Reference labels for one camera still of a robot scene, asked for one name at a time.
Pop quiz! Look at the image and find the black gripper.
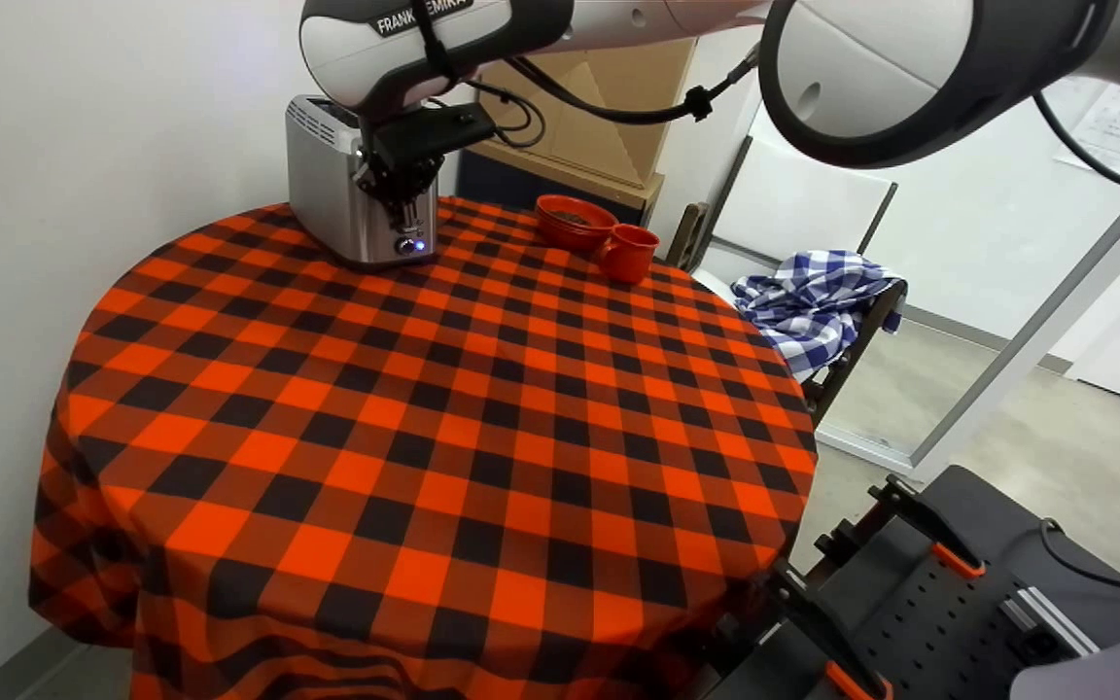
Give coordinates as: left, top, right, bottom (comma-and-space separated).
353, 102, 506, 242

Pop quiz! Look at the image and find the silver two-slot toaster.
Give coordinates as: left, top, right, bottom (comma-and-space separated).
284, 94, 445, 270

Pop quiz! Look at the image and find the red bowl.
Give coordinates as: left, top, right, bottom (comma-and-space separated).
533, 191, 620, 255

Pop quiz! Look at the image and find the brown cardboard box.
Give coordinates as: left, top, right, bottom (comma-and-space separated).
461, 36, 700, 209

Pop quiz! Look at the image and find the red cup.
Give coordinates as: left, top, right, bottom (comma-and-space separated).
597, 221, 661, 290

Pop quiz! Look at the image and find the red black checkered tablecloth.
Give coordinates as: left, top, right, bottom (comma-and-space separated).
22, 191, 825, 700

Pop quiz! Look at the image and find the white leaning panel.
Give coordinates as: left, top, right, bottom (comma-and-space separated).
713, 132, 903, 265

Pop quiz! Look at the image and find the blue white checkered cloth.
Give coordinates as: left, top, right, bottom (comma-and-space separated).
726, 246, 903, 384

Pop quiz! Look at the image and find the black side shelf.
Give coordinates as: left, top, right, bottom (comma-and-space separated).
798, 277, 914, 427

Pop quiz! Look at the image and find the grey aluminium pole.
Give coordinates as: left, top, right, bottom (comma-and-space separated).
908, 134, 1120, 473

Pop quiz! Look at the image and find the black perforated cart with orange clips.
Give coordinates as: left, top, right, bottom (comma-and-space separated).
700, 461, 1120, 700

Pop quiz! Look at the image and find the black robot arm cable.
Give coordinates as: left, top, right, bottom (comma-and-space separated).
404, 0, 772, 152

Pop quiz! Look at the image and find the thin black floor cable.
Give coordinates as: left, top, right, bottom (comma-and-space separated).
1035, 518, 1120, 602

